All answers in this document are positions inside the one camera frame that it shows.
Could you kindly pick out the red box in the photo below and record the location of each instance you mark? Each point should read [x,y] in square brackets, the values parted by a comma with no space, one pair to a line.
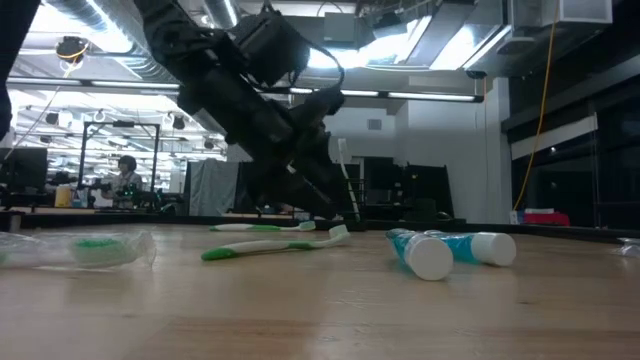
[547,220]

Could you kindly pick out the person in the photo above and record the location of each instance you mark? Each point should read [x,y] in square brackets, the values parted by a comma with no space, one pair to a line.
[125,180]

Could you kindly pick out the packaged green toothbrush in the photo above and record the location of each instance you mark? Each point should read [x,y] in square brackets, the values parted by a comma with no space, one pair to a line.
[100,250]

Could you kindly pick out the long ceiling light bar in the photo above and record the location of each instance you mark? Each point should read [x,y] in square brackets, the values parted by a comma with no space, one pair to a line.
[100,85]

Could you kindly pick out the black monitor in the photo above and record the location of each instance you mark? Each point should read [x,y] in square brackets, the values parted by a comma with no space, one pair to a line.
[25,167]

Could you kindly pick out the black partition panel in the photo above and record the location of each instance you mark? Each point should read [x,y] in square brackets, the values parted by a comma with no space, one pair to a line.
[420,190]

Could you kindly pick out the clear plastic wrapper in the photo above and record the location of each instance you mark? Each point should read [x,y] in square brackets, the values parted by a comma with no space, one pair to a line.
[630,247]

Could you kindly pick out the white flat box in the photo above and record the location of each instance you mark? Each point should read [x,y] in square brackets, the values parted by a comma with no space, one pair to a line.
[539,210]

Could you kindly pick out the yellow plastic tub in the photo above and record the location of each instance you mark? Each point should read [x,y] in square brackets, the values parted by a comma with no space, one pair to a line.
[63,197]

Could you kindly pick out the tall black gantry frame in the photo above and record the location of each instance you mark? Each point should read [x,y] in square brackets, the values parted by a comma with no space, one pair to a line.
[120,124]

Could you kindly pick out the white ceiling vent unit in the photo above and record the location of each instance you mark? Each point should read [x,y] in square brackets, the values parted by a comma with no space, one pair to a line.
[575,12]

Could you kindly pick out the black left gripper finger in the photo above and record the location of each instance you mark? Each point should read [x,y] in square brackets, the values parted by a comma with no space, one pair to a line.
[325,175]
[275,185]

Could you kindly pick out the silver spiral air duct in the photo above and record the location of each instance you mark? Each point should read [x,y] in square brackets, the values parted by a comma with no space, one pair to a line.
[100,30]

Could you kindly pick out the gray hanging cloth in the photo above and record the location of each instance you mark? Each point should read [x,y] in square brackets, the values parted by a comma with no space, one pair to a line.
[210,187]

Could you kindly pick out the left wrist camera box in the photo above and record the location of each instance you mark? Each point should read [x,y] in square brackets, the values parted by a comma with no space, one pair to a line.
[272,47]

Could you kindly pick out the blue toothpaste tube white cap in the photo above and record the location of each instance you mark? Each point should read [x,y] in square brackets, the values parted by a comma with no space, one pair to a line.
[492,248]
[430,257]

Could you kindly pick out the square wall vent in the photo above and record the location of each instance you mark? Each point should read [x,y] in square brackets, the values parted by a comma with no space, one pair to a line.
[374,124]

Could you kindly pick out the black ceiling camera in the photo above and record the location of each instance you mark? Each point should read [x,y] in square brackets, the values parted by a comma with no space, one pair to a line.
[476,74]

